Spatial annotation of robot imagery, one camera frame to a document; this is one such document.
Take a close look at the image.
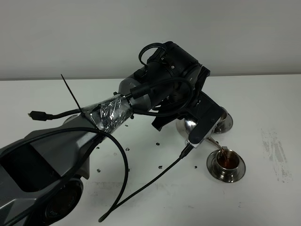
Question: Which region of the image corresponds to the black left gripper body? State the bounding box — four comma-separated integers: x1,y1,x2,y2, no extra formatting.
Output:
152,67,224,131

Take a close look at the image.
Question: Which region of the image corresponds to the stainless steel teapot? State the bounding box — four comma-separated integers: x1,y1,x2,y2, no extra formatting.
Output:
176,118,220,149

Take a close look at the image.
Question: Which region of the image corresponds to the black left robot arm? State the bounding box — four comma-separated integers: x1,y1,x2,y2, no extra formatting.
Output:
0,41,224,226

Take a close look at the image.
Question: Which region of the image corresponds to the far stainless steel teacup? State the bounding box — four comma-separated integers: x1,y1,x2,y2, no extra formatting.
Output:
218,111,228,125

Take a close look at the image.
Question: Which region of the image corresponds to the stainless steel teacup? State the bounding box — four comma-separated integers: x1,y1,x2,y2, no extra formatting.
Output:
216,148,240,170
218,111,228,125

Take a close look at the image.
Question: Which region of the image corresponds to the far stainless steel saucer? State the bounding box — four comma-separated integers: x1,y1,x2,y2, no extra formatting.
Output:
213,110,233,134

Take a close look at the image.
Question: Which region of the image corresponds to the stainless steel saucer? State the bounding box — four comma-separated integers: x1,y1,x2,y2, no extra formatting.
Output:
213,110,233,134
206,150,246,183

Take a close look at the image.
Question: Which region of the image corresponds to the near stainless steel saucer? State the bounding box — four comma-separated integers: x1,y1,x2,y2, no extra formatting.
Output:
206,150,246,183

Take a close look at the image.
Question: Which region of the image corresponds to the near stainless steel teacup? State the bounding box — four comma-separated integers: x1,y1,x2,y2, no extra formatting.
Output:
216,148,240,170

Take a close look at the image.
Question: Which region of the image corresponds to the steel teapot saucer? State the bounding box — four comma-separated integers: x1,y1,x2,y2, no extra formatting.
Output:
63,114,80,124

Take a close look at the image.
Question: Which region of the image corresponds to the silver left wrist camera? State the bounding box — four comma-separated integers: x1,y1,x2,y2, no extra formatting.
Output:
187,110,223,144

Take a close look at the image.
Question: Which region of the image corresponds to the black cable tie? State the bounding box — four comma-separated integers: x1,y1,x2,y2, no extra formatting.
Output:
61,74,101,132

